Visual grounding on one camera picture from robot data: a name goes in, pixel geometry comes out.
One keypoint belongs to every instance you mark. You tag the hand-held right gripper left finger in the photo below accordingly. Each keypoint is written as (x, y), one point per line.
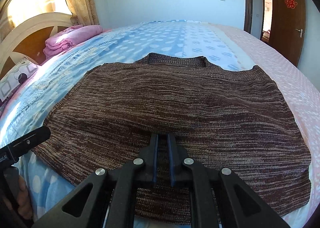
(155, 160)

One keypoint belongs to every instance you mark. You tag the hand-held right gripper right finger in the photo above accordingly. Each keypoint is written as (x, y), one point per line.
(172, 163)

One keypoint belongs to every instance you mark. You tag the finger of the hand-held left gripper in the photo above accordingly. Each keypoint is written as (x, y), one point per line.
(35, 136)

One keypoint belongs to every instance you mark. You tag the brown knitted sweater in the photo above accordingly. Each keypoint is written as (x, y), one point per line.
(187, 108)

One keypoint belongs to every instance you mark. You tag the person's left hand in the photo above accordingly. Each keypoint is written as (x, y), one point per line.
(25, 200)

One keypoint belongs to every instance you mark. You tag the white patterned pillow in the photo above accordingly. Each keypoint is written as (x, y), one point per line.
(17, 78)

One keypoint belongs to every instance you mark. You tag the pink folded blanket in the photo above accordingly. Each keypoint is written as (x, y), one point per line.
(72, 38)

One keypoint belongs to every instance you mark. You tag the white wooden headboard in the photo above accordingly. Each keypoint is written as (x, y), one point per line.
(37, 25)

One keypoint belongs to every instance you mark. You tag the bed with dotted sheet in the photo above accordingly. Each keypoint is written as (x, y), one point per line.
(162, 40)

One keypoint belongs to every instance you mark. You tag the brown wooden door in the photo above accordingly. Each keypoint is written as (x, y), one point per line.
(287, 23)

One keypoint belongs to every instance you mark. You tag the red paper door decoration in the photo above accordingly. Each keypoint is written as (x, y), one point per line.
(290, 0)

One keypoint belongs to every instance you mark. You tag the brown door frame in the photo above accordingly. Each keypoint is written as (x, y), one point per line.
(247, 5)

